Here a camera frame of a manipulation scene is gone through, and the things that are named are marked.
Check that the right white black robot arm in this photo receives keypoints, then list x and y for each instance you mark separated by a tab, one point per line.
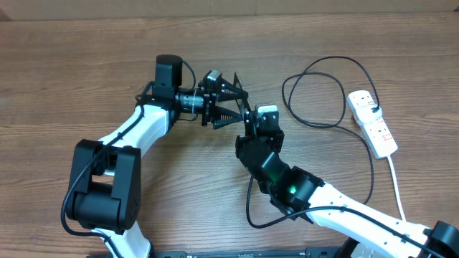
299	194

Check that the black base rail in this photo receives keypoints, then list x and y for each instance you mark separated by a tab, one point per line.
317	252

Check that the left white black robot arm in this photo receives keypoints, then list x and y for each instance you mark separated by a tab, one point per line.
104	194

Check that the black Galaxy phone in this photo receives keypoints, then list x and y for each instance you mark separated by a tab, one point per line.
243	102

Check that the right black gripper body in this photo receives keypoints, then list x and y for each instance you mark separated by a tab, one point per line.
279	139

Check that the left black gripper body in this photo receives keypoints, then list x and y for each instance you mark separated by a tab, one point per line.
209	99

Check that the white charger plug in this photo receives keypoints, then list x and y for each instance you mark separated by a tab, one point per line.
365	114

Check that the white power strip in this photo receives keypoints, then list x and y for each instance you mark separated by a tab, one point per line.
377	133

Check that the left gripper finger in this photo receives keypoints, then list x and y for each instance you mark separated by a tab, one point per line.
227	92
222	116

